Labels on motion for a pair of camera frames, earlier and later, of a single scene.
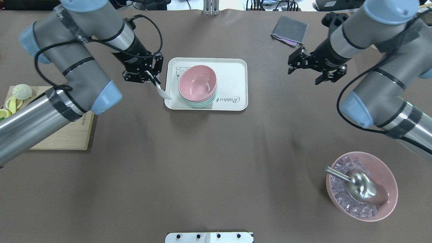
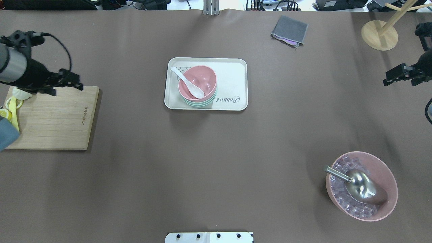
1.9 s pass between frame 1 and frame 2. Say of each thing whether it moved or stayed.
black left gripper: moved
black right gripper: moved
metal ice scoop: stayed
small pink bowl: stayed
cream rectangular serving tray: stayed
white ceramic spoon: moved
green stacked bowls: stayed
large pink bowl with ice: stayed
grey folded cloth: stayed
